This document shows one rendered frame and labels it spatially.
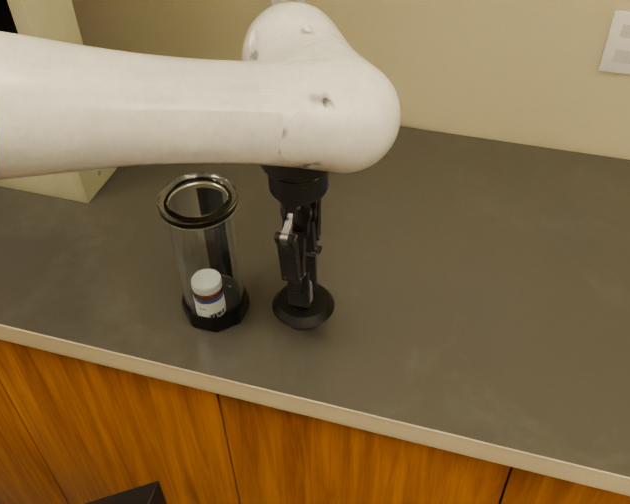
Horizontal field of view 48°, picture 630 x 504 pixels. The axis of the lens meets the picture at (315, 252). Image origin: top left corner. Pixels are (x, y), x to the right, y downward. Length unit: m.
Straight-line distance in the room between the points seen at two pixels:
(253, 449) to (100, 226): 0.48
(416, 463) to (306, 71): 0.67
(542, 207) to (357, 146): 0.73
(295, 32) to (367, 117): 0.14
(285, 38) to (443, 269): 0.57
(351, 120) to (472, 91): 0.85
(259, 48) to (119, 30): 0.95
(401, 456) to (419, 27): 0.79
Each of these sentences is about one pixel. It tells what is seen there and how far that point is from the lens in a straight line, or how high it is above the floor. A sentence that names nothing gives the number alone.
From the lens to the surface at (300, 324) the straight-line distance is 1.00.
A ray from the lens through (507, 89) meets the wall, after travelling 1.45.
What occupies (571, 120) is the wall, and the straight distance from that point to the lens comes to 1.48.
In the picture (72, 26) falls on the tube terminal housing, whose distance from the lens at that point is 1.27.
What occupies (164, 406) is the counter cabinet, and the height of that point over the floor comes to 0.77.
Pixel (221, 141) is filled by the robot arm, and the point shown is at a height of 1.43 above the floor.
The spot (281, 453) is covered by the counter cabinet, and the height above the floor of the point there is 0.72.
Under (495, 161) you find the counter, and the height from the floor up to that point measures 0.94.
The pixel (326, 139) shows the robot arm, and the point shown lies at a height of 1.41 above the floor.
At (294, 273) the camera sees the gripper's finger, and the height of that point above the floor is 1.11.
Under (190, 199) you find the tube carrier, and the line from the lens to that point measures 1.02.
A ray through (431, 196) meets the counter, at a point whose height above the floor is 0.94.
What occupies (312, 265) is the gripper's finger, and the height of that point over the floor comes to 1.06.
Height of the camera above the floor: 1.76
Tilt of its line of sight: 44 degrees down
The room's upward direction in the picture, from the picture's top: 2 degrees counter-clockwise
